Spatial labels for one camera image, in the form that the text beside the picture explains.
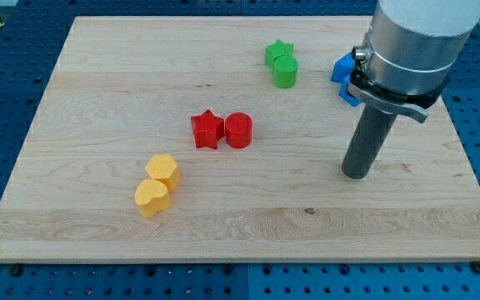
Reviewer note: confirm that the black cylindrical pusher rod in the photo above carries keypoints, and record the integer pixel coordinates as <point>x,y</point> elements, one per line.
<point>371,131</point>

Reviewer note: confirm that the yellow heart block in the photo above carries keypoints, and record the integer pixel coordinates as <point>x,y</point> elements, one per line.
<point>151,197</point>

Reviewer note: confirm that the light wooden board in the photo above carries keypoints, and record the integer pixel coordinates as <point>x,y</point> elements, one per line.
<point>125,88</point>

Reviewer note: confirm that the red star block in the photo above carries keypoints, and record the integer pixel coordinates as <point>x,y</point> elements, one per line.
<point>207,130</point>

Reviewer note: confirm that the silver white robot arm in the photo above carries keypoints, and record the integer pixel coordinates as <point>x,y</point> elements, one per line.
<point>401,67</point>

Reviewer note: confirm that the yellow hexagon block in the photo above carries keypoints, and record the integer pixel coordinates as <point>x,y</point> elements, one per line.
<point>164,168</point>

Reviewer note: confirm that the blue hexagon block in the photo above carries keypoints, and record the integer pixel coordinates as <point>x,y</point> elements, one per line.
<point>345,95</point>

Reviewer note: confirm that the red cylinder block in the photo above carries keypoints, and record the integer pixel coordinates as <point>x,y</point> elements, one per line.
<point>238,130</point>

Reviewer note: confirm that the green cylinder block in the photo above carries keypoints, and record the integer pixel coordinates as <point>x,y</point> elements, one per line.
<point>285,71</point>

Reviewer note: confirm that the green star block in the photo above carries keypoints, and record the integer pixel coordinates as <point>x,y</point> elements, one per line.
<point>276,50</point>

